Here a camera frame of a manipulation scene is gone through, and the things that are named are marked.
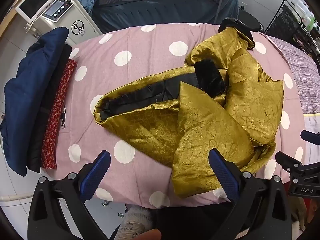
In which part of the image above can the gold brocade padded jacket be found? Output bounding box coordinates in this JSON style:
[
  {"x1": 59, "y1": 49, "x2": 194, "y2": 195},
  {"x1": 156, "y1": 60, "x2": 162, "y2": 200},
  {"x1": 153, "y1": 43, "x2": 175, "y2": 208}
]
[{"x1": 94, "y1": 25, "x2": 284, "y2": 198}]

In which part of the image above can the pink polka dot bedsheet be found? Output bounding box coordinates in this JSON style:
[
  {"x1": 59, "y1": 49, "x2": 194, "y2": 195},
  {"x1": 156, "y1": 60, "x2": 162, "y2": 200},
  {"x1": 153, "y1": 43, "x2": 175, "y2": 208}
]
[{"x1": 49, "y1": 23, "x2": 306, "y2": 209}]

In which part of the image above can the folded red patterned garment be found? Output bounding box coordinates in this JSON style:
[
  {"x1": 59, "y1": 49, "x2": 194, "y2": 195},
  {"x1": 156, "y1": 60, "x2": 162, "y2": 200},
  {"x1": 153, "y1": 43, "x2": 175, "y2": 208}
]
[{"x1": 41, "y1": 59, "x2": 77, "y2": 170}]

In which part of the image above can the purple textured blanket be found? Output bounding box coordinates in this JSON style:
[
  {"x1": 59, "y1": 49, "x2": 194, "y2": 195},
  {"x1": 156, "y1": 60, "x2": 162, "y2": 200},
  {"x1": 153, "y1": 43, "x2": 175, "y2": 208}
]
[{"x1": 269, "y1": 36, "x2": 319, "y2": 115}]

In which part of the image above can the white floor pipe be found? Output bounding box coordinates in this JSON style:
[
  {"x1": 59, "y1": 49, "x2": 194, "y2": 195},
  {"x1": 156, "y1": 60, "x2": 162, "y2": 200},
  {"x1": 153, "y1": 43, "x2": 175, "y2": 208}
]
[{"x1": 0, "y1": 193, "x2": 33, "y2": 202}]

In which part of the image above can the folded navy blue garment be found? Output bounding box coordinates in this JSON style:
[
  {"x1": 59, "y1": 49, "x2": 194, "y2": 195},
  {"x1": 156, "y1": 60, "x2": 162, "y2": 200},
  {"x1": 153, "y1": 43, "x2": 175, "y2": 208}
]
[{"x1": 1, "y1": 27, "x2": 69, "y2": 177}]

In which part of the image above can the folded black garment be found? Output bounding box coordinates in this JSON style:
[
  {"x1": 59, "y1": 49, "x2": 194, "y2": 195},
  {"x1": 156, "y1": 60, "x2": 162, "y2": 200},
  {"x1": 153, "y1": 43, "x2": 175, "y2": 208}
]
[{"x1": 26, "y1": 44, "x2": 72, "y2": 173}]

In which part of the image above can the black round stool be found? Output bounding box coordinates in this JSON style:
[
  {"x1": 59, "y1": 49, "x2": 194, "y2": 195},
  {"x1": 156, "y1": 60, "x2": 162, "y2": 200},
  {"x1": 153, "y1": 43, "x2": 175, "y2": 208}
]
[{"x1": 238, "y1": 10, "x2": 264, "y2": 32}]

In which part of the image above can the white medical device cart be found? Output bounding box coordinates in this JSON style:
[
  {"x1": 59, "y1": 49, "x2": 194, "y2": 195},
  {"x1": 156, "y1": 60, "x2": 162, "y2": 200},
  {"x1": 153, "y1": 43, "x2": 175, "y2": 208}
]
[{"x1": 25, "y1": 0, "x2": 102, "y2": 46}]

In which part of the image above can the dark blue covered bed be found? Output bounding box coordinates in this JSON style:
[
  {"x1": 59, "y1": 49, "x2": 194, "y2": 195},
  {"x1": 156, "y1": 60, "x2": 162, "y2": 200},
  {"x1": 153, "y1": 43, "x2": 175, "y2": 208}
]
[{"x1": 92, "y1": 0, "x2": 239, "y2": 33}]

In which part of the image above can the white framed monitor screen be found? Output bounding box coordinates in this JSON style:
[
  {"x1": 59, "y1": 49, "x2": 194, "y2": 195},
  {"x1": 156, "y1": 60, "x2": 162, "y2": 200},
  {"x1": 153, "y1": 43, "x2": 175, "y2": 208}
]
[{"x1": 15, "y1": 0, "x2": 53, "y2": 23}]

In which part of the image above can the black wire rack shelf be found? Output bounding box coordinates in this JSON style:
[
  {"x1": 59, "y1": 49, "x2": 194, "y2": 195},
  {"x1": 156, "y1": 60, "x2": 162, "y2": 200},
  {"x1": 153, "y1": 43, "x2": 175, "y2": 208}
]
[{"x1": 264, "y1": 0, "x2": 319, "y2": 59}]

